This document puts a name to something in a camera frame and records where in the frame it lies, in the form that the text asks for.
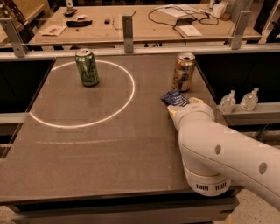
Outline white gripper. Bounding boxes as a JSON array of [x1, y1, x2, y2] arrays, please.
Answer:
[[167, 97, 215, 129]]

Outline blue rxbar blueberry wrapper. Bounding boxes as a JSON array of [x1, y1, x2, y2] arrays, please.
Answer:
[[161, 89, 188, 107]]

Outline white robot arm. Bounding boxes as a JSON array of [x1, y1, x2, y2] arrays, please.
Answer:
[[168, 102, 280, 209]]

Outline orange soda can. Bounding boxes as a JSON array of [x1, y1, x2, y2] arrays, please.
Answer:
[[172, 52, 195, 92]]

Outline green soda can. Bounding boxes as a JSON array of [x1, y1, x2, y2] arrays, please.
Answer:
[[75, 48, 99, 87]]

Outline clear sanitizer bottle left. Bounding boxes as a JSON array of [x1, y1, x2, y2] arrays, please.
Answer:
[[219, 90, 236, 114]]

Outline clear sanitizer bottle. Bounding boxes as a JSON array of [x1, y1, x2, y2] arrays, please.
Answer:
[[219, 90, 236, 114], [240, 87, 259, 111]]

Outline clear sanitizer bottle right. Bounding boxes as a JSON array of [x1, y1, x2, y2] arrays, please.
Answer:
[[240, 87, 259, 111]]

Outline metal railing bar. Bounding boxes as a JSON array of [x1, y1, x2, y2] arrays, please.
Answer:
[[0, 43, 280, 61]]

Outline white paper card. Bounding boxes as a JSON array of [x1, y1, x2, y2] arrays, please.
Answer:
[[179, 24, 201, 37]]

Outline white paper sheets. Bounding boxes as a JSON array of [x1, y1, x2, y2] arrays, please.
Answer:
[[157, 4, 200, 18]]

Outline small black object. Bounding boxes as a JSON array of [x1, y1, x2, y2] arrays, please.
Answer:
[[104, 18, 110, 25]]

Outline black tool on desk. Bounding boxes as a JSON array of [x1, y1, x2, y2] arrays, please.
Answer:
[[66, 20, 93, 27]]

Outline dark handheld device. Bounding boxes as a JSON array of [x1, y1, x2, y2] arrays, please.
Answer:
[[64, 8, 77, 17]]

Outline white paper note left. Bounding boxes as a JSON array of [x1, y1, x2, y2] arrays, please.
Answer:
[[39, 24, 66, 37]]

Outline black cable with adapter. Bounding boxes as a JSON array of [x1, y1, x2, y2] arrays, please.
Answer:
[[148, 4, 221, 39]]

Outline metal bracket middle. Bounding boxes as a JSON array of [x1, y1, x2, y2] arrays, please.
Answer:
[[122, 15, 134, 53]]

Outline metal bracket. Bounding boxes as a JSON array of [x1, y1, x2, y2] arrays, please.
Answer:
[[0, 17, 28, 58], [122, 15, 134, 53], [229, 10, 251, 50]]

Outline metal bracket right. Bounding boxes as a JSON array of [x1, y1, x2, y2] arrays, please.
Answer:
[[229, 10, 251, 50]]

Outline metal bracket left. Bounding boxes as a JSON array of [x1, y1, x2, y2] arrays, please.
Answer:
[[0, 17, 28, 58]]

